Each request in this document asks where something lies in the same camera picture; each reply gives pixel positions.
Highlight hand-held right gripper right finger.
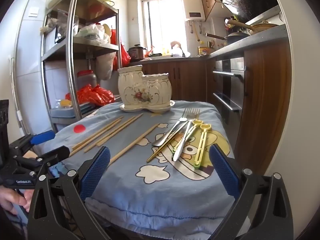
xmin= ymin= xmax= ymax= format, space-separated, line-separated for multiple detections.
xmin=209 ymin=144 xmax=294 ymax=240

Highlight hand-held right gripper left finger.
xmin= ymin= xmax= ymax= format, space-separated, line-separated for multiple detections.
xmin=27 ymin=146 xmax=112 ymax=240

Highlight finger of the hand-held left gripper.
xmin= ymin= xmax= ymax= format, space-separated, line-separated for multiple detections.
xmin=9 ymin=130 xmax=56 ymax=155
xmin=14 ymin=146 xmax=71 ymax=173

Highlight cream floral ceramic utensil holder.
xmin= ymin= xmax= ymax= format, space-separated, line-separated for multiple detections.
xmin=117 ymin=65 xmax=173 ymax=107

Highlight person's left hand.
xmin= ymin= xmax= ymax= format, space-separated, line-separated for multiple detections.
xmin=0 ymin=185 xmax=32 ymax=217

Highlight blue cartoon printed cloth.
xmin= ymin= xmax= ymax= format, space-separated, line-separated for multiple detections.
xmin=49 ymin=100 xmax=237 ymax=233

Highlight crumpled red plastic bag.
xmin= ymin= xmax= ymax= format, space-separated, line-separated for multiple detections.
xmin=65 ymin=84 xmax=116 ymax=107

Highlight cream ceramic holder tray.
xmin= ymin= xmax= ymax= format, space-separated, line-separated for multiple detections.
xmin=119 ymin=100 xmax=176 ymax=112

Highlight steel shelf rack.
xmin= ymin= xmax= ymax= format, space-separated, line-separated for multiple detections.
xmin=40 ymin=0 xmax=123 ymax=130

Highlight stainless steel oven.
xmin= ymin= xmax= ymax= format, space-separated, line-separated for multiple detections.
xmin=212 ymin=57 xmax=247 ymax=125

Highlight hanging white bag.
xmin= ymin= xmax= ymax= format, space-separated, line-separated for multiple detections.
xmin=96 ymin=52 xmax=118 ymax=80

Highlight wooden base cabinets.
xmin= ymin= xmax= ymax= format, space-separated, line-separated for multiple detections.
xmin=130 ymin=60 xmax=215 ymax=102

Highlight hanging red plastic bag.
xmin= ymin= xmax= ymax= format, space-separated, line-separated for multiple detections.
xmin=110 ymin=29 xmax=132 ymax=67

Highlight white plastic bag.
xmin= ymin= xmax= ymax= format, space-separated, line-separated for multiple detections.
xmin=75 ymin=23 xmax=110 ymax=44

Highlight brown rice cooker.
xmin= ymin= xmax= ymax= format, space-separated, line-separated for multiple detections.
xmin=127 ymin=44 xmax=147 ymax=62

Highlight cream plastic colander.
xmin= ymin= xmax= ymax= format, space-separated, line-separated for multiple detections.
xmin=102 ymin=24 xmax=112 ymax=43

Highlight kitchen window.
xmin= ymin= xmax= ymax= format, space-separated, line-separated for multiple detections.
xmin=141 ymin=0 xmax=188 ymax=55

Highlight white water heater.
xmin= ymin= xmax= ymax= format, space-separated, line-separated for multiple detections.
xmin=181 ymin=0 xmax=206 ymax=22

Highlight silver fork flat handle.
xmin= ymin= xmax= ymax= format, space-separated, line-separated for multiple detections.
xmin=172 ymin=109 xmax=200 ymax=162

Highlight gold handled fork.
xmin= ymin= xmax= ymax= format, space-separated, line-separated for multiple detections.
xmin=146 ymin=108 xmax=200 ymax=163

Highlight silver fork rounded handle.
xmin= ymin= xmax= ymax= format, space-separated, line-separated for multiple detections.
xmin=151 ymin=108 xmax=192 ymax=147

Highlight white wall switch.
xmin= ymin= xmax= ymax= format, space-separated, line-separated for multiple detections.
xmin=27 ymin=6 xmax=40 ymax=18

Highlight black wok wooden handle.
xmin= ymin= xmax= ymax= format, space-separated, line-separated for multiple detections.
xmin=205 ymin=31 xmax=250 ymax=46

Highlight yellow pot cream handle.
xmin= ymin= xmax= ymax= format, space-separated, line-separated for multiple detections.
xmin=226 ymin=19 xmax=280 ymax=35

